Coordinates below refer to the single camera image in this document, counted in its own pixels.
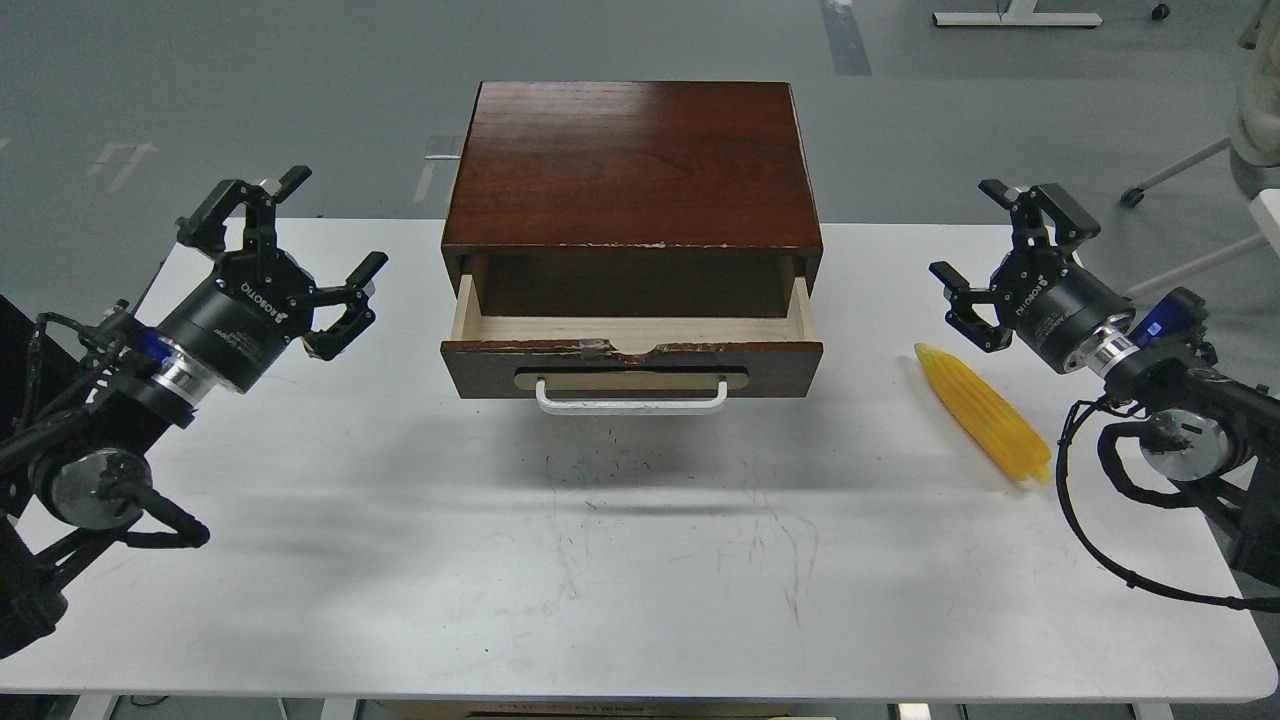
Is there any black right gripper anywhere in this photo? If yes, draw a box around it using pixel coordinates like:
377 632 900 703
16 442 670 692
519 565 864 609
928 179 1135 374

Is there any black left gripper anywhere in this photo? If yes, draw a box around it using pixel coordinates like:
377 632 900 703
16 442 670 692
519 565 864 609
157 167 389 393

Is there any yellow corn cob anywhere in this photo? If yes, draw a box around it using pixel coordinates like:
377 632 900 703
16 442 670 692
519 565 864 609
913 343 1052 484

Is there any wooden drawer with white handle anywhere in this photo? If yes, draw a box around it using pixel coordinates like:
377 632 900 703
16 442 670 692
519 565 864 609
440 254 824 405

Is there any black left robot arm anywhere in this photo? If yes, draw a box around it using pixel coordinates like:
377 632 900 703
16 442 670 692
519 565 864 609
3 165 388 657

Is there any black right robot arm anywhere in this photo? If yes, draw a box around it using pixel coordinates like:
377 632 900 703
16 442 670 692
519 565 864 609
929 179 1279 614

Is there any white table base far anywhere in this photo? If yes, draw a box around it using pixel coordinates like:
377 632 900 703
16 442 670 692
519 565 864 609
931 1 1105 29

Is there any dark wooden cabinet box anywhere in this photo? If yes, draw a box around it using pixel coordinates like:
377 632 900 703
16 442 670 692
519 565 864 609
442 79 823 286

